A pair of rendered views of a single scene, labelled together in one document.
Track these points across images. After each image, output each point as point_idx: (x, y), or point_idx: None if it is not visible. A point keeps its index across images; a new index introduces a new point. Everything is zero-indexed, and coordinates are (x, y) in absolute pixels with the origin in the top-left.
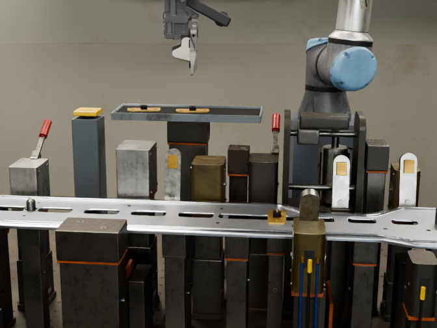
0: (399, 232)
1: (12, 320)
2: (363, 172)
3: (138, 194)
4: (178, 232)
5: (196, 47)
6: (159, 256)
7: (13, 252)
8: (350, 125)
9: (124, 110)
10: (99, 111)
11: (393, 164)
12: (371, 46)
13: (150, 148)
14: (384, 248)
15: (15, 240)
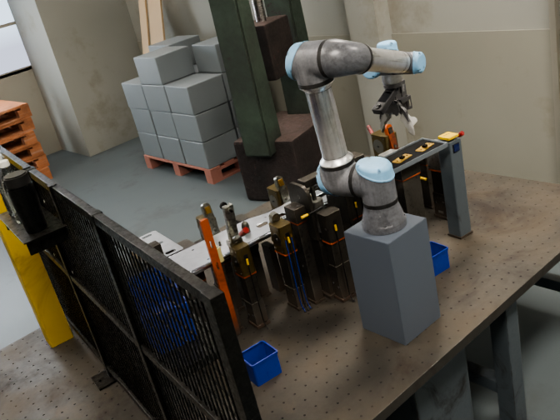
0: (257, 218)
1: (429, 206)
2: (350, 265)
3: None
4: None
5: (379, 117)
6: (467, 259)
7: (532, 216)
8: (352, 227)
9: (432, 142)
10: (442, 137)
11: (287, 221)
12: (321, 168)
13: (381, 156)
14: (367, 352)
15: (556, 218)
